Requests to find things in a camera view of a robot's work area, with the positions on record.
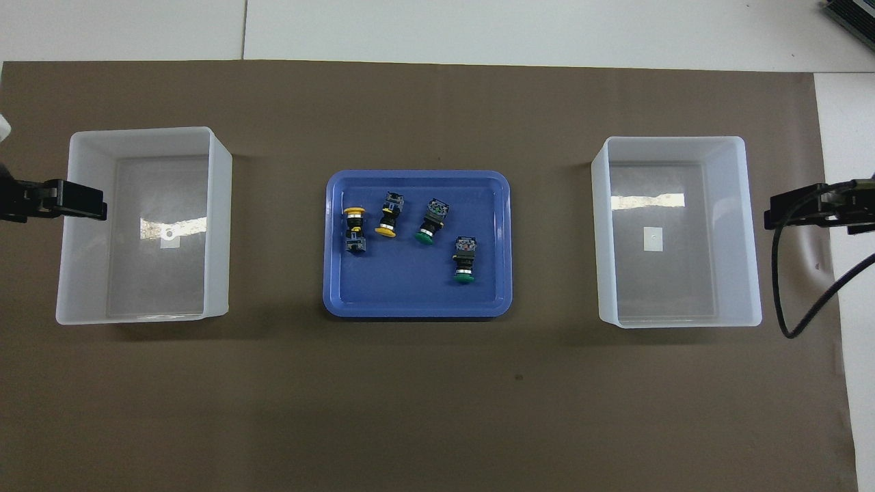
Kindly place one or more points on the brown paper table mat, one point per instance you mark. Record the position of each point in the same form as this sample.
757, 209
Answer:
424, 396

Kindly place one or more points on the green push button switch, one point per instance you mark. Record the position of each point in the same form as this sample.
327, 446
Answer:
432, 217
465, 256

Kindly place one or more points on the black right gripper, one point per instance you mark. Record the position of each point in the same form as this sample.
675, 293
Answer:
860, 212

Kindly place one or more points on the grey metal device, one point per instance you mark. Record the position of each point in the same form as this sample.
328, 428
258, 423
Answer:
854, 14

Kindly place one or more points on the translucent white plastic box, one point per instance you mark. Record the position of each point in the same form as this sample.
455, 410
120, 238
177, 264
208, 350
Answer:
683, 287
157, 280

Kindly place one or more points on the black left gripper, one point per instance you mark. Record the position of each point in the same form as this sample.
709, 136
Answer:
17, 201

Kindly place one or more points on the blue plastic tray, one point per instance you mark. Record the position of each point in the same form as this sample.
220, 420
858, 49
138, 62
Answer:
410, 287

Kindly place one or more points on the small white sticker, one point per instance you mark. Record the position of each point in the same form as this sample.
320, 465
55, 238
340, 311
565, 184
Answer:
169, 238
653, 238

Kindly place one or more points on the yellow push button switch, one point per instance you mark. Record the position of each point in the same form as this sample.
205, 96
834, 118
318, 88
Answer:
391, 208
355, 239

